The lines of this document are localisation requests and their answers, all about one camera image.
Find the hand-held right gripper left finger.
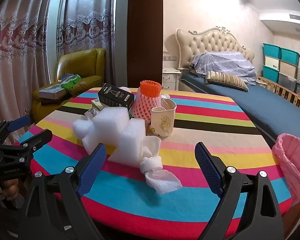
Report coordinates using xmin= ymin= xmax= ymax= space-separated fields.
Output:
xmin=22 ymin=144 xmax=108 ymax=240

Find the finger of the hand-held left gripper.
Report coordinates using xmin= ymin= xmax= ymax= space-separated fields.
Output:
xmin=14 ymin=129 xmax=53 ymax=153
xmin=0 ymin=116 xmax=32 ymax=133

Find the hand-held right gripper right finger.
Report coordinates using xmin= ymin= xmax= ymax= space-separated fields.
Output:
xmin=194 ymin=142 xmax=284 ymax=240

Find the black cardboard box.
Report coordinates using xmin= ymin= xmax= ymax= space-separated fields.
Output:
xmin=98 ymin=83 xmax=135 ymax=110

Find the bin with pink bag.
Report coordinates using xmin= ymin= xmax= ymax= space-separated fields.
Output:
xmin=272 ymin=134 xmax=300 ymax=205

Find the person's left hand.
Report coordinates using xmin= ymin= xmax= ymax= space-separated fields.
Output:
xmin=0 ymin=179 xmax=23 ymax=205

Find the flat cardboard box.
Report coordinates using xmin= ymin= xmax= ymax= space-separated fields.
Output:
xmin=38 ymin=84 xmax=68 ymax=99

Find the white crumpled tissue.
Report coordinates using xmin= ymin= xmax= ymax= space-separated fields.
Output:
xmin=140 ymin=135 xmax=183 ymax=195

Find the white cup with gold print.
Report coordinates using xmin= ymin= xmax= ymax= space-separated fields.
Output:
xmin=150 ymin=99 xmax=177 ymax=137

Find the green packet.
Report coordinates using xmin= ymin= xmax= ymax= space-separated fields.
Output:
xmin=61 ymin=75 xmax=82 ymax=89

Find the pink lace curtain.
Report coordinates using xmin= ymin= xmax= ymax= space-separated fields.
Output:
xmin=0 ymin=0 xmax=53 ymax=130
xmin=65 ymin=0 xmax=118 ymax=88

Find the orange and pink foam net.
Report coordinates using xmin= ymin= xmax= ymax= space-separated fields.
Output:
xmin=131 ymin=80 xmax=163 ymax=123

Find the striped beige pillow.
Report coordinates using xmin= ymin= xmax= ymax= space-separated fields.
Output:
xmin=205 ymin=71 xmax=249 ymax=92

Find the yellow leather armchair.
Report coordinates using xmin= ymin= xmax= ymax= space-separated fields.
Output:
xmin=31 ymin=48 xmax=106 ymax=125

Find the white nightstand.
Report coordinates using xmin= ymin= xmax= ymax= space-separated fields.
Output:
xmin=162 ymin=67 xmax=182 ymax=90

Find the teal storage box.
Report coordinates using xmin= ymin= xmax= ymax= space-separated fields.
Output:
xmin=281 ymin=47 xmax=300 ymax=67
xmin=262 ymin=65 xmax=280 ymax=83
xmin=262 ymin=43 xmax=282 ymax=59

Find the grey clear storage box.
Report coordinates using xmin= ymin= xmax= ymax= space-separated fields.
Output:
xmin=278 ymin=74 xmax=297 ymax=92

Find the cream storage box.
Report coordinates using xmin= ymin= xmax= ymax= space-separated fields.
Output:
xmin=264 ymin=56 xmax=280 ymax=70

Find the cream bed with tufted headboard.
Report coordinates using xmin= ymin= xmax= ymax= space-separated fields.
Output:
xmin=176 ymin=26 xmax=300 ymax=143

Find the beige storage box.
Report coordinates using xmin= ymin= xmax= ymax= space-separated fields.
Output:
xmin=279 ymin=60 xmax=298 ymax=79

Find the wooden crib rail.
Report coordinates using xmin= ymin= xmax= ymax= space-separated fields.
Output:
xmin=256 ymin=76 xmax=300 ymax=110

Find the brown wooden door frame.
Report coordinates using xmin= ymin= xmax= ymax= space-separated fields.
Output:
xmin=127 ymin=0 xmax=163 ymax=89

